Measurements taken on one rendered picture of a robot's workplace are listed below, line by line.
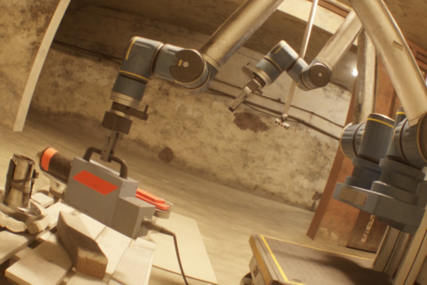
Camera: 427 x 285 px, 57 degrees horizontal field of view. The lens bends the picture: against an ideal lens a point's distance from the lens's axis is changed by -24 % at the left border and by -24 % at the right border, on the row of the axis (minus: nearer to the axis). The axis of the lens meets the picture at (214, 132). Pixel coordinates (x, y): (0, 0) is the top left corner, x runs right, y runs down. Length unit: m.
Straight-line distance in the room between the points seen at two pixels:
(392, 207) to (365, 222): 4.20
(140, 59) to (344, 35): 1.03
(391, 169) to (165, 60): 0.87
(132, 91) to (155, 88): 9.24
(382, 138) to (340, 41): 0.49
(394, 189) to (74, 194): 1.12
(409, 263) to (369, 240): 4.02
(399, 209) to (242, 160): 9.23
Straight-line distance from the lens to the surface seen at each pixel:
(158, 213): 2.74
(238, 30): 1.66
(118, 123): 1.51
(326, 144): 11.13
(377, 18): 1.50
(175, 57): 1.49
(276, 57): 2.21
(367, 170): 2.10
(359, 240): 5.86
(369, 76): 2.42
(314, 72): 2.07
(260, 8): 1.68
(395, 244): 2.21
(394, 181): 1.69
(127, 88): 1.50
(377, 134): 2.12
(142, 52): 1.51
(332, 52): 2.13
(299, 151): 10.96
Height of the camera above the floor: 0.68
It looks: 2 degrees up
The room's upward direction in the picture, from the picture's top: 19 degrees clockwise
